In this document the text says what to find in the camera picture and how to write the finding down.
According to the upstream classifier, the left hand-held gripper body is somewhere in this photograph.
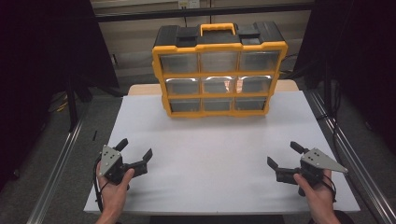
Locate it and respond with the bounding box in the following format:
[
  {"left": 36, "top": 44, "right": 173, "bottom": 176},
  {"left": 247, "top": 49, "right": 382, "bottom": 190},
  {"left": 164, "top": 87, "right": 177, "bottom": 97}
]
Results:
[{"left": 99, "top": 145, "right": 149, "bottom": 187}]

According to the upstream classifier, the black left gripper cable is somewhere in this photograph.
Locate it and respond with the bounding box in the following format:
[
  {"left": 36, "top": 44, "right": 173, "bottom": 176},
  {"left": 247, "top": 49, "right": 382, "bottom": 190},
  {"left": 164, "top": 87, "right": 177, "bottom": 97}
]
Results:
[{"left": 92, "top": 154, "right": 110, "bottom": 213}]

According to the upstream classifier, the white table cover sheet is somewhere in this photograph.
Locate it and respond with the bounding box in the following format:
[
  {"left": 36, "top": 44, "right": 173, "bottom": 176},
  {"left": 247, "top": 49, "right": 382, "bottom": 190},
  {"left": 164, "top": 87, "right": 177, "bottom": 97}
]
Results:
[{"left": 83, "top": 91, "right": 361, "bottom": 216}]

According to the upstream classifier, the yellow floor cable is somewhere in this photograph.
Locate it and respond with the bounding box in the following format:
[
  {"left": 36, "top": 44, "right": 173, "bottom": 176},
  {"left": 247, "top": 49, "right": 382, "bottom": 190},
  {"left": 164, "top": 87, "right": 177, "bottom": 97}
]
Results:
[{"left": 55, "top": 93, "right": 70, "bottom": 114}]

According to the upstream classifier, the aluminium floor rail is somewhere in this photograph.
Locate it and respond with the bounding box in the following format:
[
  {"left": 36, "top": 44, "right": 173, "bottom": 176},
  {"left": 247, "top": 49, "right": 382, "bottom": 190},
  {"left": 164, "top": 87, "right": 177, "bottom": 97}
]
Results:
[
  {"left": 26, "top": 119, "right": 86, "bottom": 224},
  {"left": 305, "top": 90, "right": 396, "bottom": 224}
]

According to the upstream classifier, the black metal stand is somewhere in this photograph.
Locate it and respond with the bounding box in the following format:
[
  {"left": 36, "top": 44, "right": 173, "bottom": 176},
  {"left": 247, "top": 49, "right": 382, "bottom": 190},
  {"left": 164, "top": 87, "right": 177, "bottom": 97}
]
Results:
[{"left": 65, "top": 69, "right": 79, "bottom": 133}]

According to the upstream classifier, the person's left hand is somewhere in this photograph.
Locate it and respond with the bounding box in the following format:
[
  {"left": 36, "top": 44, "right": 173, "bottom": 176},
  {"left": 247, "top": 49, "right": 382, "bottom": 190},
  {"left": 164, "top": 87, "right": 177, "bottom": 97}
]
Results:
[{"left": 96, "top": 161, "right": 135, "bottom": 218}]

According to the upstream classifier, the person's right hand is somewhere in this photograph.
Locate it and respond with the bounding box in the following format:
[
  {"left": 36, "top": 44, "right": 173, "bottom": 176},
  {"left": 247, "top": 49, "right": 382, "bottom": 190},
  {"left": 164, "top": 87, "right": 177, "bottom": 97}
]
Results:
[{"left": 293, "top": 169, "right": 336, "bottom": 218}]

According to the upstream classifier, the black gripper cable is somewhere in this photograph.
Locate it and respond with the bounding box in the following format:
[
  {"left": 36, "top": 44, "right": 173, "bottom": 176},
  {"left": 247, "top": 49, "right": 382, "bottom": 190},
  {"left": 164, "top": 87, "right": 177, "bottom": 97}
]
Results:
[
  {"left": 321, "top": 174, "right": 338, "bottom": 203},
  {"left": 92, "top": 154, "right": 110, "bottom": 213}
]

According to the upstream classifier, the white wall outlet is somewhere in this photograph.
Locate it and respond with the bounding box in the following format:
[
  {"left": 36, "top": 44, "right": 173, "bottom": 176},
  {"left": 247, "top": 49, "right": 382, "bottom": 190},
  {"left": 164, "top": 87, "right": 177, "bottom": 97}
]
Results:
[{"left": 177, "top": 0, "right": 201, "bottom": 9}]

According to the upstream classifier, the set of clear plastic drawers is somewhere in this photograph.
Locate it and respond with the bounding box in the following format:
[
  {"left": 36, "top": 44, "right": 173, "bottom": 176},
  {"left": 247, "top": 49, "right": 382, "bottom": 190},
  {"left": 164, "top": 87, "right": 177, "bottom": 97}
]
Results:
[{"left": 159, "top": 50, "right": 280, "bottom": 113}]

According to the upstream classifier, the black floor cable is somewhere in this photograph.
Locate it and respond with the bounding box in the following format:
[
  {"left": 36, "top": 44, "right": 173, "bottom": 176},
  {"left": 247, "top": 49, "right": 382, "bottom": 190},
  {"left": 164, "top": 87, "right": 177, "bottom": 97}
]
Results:
[{"left": 316, "top": 90, "right": 344, "bottom": 158}]

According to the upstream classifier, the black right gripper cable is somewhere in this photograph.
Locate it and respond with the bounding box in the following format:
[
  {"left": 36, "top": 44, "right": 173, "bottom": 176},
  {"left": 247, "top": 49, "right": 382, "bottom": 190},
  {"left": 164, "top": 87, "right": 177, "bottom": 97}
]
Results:
[{"left": 321, "top": 174, "right": 338, "bottom": 203}]

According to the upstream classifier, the black horizontal metal bar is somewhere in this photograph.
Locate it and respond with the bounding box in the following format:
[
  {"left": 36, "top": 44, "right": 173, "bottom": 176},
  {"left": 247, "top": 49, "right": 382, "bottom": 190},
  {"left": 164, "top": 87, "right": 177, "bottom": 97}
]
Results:
[{"left": 93, "top": 2, "right": 315, "bottom": 23}]

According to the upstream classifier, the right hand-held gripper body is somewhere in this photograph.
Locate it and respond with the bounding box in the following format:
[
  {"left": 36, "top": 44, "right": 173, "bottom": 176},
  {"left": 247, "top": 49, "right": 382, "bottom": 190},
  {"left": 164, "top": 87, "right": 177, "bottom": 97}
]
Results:
[{"left": 275, "top": 147, "right": 349, "bottom": 189}]

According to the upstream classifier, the black curtain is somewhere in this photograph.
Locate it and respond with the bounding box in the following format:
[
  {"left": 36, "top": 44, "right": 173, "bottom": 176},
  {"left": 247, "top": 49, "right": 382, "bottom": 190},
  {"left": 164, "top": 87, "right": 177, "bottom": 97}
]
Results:
[
  {"left": 293, "top": 0, "right": 396, "bottom": 155},
  {"left": 0, "top": 0, "right": 120, "bottom": 191}
]

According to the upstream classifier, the yellow and black drawer organizer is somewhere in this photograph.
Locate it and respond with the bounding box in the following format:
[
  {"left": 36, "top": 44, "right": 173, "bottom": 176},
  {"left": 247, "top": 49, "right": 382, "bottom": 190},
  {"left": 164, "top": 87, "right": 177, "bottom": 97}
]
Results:
[{"left": 151, "top": 21, "right": 289, "bottom": 119}]

